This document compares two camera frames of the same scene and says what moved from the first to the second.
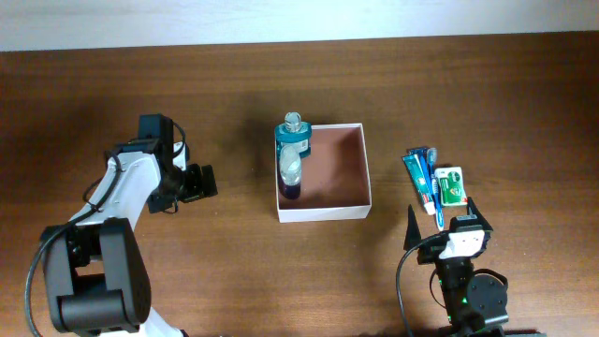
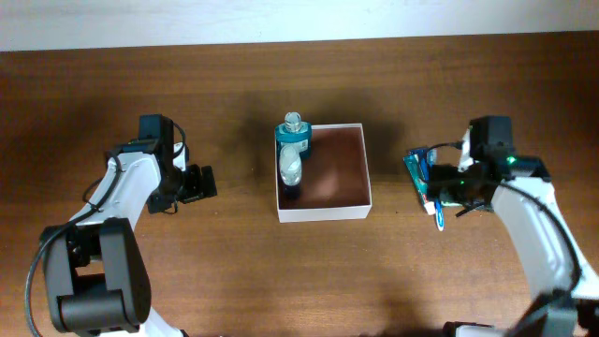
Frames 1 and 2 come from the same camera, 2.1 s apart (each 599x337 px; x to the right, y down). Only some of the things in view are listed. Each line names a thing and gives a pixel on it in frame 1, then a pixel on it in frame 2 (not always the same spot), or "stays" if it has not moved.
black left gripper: (197, 188) stays
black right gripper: (414, 236) to (445, 190)
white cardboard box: (335, 181) stays
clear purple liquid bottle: (290, 172) stays
